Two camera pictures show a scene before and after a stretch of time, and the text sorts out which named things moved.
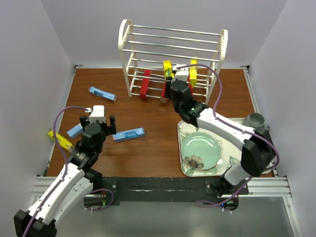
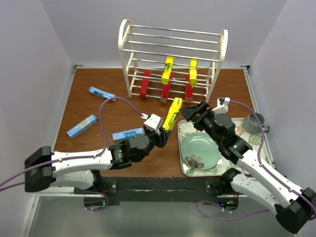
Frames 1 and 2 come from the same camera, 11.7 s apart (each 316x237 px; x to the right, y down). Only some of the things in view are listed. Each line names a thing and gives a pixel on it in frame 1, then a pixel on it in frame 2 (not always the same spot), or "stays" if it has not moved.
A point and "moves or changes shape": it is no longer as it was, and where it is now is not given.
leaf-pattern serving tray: x=231 y=152 stays
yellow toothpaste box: x=193 y=73 stays
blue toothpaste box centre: x=129 y=134 stays
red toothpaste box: x=145 y=84 stays
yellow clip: x=62 y=141 -> x=175 y=109
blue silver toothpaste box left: x=75 y=131 stays
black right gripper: x=168 y=80 -> x=190 y=113
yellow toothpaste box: x=168 y=68 moves or changes shape
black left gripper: x=107 y=128 -> x=162 y=138
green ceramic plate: x=200 y=150 stays
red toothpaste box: x=163 y=98 stays
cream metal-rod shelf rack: x=151 y=57 stays
